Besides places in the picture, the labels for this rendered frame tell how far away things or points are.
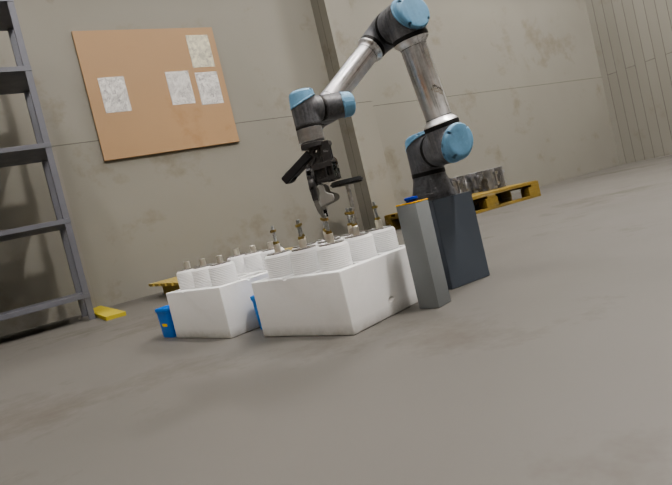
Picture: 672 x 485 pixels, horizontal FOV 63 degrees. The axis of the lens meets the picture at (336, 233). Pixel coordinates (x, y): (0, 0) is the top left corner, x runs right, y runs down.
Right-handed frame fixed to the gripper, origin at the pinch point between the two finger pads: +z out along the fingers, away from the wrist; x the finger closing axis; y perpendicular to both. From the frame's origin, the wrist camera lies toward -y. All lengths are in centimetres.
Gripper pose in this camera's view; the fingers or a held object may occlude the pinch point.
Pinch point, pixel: (322, 213)
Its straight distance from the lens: 157.4
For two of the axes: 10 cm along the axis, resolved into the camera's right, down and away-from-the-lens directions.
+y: 9.4, -2.1, -2.7
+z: 2.3, 9.7, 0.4
